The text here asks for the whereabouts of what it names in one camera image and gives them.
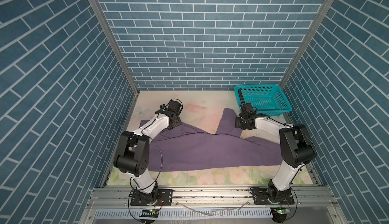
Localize teal plastic basket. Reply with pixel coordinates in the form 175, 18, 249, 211
234, 84, 292, 116

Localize left side aluminium rail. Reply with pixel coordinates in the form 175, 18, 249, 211
99, 93, 140, 188

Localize purple trousers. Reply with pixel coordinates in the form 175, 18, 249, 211
147, 108, 282, 172

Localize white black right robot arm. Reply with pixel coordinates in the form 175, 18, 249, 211
236, 89, 317, 204

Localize green circuit board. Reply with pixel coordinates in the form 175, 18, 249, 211
270, 207, 290, 216
139, 209, 160, 219

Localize left green circuit board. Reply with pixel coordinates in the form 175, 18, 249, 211
139, 209, 160, 219

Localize aluminium rail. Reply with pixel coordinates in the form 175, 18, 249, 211
283, 113, 324, 186
99, 93, 140, 188
87, 185, 337, 209

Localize aluminium corner post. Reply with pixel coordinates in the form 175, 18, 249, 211
88, 0, 139, 96
279, 0, 335, 89

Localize aluminium front rail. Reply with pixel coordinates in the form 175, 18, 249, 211
87, 185, 337, 209

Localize right green circuit board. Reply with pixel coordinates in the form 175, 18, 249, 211
270, 207, 290, 216

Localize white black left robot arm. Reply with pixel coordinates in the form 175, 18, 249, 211
113, 102, 182, 195

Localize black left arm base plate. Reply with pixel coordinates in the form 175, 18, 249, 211
129, 189, 173, 206

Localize left rear aluminium corner post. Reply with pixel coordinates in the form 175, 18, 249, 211
88, 0, 139, 96

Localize right side aluminium rail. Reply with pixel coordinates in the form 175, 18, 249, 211
283, 113, 324, 186

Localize right rear aluminium corner post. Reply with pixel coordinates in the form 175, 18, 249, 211
279, 0, 335, 89

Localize white vented cable duct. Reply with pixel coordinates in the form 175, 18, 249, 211
95, 207, 273, 221

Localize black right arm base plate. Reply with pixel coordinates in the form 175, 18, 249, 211
249, 186, 295, 205

